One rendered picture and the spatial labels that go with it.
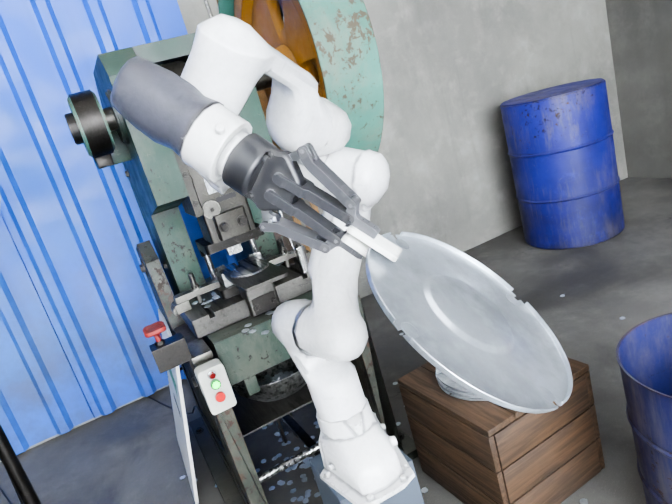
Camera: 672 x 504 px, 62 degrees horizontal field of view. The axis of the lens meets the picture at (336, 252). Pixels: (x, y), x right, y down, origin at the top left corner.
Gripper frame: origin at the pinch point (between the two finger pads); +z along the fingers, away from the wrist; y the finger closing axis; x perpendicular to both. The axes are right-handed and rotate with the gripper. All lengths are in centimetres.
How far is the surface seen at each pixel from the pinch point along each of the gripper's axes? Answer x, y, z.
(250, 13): 128, -13, -84
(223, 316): 69, -82, -30
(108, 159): 74, -61, -85
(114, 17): 171, -58, -166
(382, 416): 84, -91, 30
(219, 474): 75, -150, -5
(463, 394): 69, -56, 40
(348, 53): 88, 1, -36
